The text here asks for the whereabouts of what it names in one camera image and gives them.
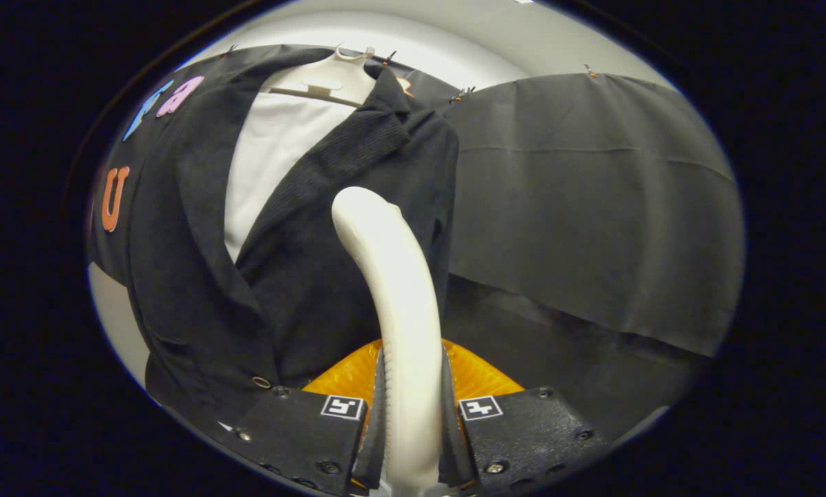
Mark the white mannequin torso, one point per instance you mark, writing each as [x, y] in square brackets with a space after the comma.
[268, 152]

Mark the black blazer jacket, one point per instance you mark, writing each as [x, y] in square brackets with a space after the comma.
[199, 297]

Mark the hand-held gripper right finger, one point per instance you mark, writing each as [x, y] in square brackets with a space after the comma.
[523, 431]

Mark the black backdrop cloth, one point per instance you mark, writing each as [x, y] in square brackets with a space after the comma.
[592, 207]

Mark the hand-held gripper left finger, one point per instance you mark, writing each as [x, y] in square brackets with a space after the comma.
[302, 435]

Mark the white clothes hanger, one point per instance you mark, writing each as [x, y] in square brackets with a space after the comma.
[323, 83]

